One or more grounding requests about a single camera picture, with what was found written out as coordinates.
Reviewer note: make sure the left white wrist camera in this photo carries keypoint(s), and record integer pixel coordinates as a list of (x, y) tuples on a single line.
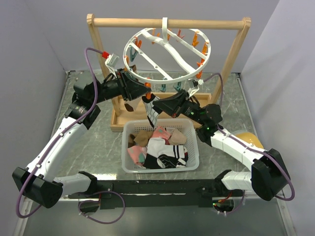
[(111, 62)]

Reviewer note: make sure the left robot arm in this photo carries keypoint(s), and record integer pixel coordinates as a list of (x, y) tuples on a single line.
[(78, 118)]

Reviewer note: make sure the yellow dish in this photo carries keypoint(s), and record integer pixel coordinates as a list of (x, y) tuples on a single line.
[(249, 138)]

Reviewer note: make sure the beige folded sock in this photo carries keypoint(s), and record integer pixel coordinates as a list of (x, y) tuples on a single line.
[(177, 138)]

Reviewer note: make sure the orange clothes peg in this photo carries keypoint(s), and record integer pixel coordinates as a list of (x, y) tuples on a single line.
[(147, 98), (198, 76)]

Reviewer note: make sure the aluminium rail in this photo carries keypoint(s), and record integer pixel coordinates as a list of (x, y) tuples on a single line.
[(48, 193)]

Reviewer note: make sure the black white striped sock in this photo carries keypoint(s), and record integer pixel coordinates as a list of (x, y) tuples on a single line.
[(152, 111)]

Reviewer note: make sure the white round clip hanger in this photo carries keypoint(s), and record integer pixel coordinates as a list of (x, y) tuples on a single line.
[(168, 53)]

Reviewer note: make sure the teal right clothes peg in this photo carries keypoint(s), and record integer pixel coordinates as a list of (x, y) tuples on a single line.
[(163, 88)]

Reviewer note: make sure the tan brown sock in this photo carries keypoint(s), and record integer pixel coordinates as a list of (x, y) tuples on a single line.
[(141, 138)]

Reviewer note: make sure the teal far right peg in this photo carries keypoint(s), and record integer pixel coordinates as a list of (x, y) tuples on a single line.
[(178, 86)]

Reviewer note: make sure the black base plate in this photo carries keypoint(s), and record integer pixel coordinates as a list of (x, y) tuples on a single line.
[(158, 193)]

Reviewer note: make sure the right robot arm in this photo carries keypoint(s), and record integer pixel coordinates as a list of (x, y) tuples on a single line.
[(267, 175)]

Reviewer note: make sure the white black sock in basket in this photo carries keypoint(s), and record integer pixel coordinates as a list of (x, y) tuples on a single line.
[(162, 156)]

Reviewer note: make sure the cream brown ribbed sock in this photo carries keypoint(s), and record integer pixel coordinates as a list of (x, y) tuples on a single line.
[(131, 106)]

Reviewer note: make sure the pink sock left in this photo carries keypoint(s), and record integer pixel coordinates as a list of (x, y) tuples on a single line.
[(137, 154)]

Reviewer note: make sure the white plastic laundry basket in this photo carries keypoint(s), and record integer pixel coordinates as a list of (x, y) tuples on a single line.
[(182, 124)]

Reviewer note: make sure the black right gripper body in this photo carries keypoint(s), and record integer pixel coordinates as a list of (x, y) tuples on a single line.
[(189, 109)]

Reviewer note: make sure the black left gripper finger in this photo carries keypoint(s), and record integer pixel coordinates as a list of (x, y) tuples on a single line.
[(129, 80), (135, 92)]

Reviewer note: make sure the teal clothes peg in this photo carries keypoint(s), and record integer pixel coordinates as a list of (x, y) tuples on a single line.
[(132, 53), (163, 88)]

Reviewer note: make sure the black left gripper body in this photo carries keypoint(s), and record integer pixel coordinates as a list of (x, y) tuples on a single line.
[(115, 87)]

